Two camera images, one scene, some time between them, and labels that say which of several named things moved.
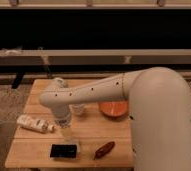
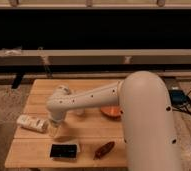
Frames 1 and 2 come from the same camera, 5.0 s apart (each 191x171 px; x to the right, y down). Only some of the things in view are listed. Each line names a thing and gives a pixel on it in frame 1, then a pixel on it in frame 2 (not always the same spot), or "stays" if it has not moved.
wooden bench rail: [95, 57] stays
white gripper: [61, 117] -> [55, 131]
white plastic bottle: [35, 123] stays
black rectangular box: [63, 151] stays
